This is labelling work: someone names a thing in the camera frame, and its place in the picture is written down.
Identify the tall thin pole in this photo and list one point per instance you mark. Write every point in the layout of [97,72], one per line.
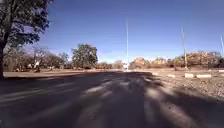
[127,43]

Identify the round green tree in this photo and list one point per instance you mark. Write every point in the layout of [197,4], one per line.
[85,56]

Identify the grey asphalt road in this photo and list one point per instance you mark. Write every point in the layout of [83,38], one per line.
[110,100]

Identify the row of bare trees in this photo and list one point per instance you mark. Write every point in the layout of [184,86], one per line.
[50,61]

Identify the brown bare ground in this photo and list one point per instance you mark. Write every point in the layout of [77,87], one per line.
[50,73]

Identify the pale pole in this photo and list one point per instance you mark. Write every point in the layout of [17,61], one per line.
[222,45]
[184,50]

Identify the gravel strip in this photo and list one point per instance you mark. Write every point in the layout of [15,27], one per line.
[196,85]

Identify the row of trees with buildings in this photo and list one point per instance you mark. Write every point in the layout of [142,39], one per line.
[200,59]

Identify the row of concrete blocks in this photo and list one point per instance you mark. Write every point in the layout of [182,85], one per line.
[203,76]

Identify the large dark tree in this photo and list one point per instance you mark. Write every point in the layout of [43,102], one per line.
[20,16]

